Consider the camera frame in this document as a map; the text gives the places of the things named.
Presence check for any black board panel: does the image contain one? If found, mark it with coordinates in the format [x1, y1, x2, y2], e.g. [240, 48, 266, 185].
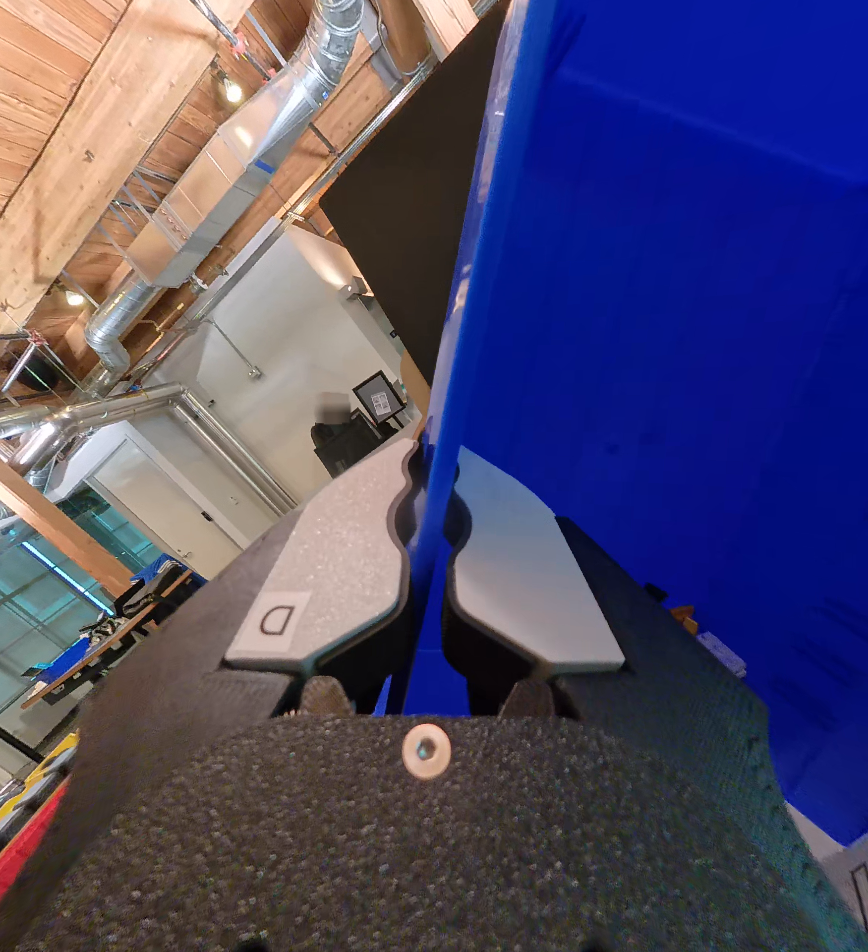
[318, 0, 513, 388]

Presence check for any blue plastic storage bin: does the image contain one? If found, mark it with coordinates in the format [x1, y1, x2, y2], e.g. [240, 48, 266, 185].
[374, 0, 868, 845]

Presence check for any red plastic bin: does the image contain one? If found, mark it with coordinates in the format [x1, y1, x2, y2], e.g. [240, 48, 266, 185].
[0, 773, 72, 919]

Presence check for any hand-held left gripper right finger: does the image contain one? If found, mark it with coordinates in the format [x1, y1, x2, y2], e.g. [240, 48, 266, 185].
[441, 446, 627, 681]

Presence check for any silver round duct pipe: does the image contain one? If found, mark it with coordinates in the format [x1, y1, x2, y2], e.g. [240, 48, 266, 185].
[0, 383, 295, 516]

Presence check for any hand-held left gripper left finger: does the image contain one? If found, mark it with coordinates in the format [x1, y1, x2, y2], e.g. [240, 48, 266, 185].
[223, 439, 421, 678]

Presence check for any yellow plastic bin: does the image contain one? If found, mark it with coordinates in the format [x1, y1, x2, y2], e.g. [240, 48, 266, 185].
[0, 732, 79, 864]

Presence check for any framed wall picture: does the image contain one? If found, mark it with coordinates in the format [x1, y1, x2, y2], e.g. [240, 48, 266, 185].
[352, 370, 407, 426]

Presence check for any glass partition window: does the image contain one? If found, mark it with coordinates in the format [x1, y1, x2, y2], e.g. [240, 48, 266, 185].
[0, 506, 163, 737]

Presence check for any silver ventilation duct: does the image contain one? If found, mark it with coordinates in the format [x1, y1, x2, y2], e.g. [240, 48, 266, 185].
[83, 0, 366, 373]

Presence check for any wooden work table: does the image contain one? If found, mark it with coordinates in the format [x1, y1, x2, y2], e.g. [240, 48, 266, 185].
[21, 569, 204, 711]

